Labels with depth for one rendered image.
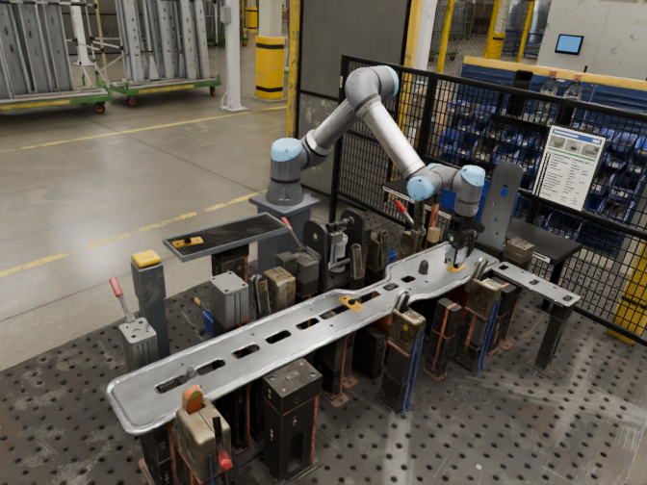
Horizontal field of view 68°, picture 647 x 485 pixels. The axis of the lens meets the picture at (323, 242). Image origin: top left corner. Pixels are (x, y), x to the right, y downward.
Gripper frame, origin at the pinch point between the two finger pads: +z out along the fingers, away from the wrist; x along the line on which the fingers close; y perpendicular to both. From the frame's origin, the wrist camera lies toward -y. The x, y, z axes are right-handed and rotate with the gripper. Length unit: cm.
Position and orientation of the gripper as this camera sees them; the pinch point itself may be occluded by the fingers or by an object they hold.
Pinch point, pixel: (457, 262)
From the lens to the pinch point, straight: 176.6
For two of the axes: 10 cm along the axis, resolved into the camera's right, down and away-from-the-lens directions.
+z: -0.5, 8.8, 4.7
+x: 6.4, 3.9, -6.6
